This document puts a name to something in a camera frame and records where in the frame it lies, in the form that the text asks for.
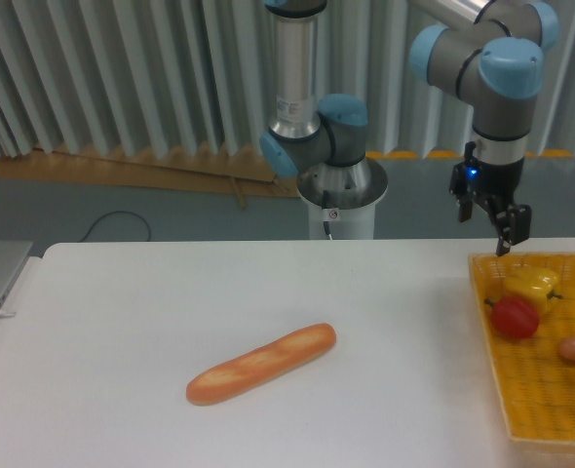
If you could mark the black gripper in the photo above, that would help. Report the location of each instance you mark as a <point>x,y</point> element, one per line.
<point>511,221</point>

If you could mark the red toy bell pepper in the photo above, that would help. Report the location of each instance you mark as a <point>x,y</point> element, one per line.
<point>513,317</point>

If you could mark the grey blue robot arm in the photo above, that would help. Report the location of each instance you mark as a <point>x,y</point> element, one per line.
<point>487,54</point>

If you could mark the yellow toy bell pepper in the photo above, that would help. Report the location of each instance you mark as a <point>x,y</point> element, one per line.
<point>538,286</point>

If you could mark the yellow woven basket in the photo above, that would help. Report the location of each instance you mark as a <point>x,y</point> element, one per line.
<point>536,387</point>

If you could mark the toy baguette bread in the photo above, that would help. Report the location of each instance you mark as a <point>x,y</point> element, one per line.
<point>261,365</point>

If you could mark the brown cardboard sheet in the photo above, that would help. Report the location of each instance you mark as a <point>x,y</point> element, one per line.
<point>244,174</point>

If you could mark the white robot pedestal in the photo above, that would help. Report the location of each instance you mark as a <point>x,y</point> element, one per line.
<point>341,202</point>

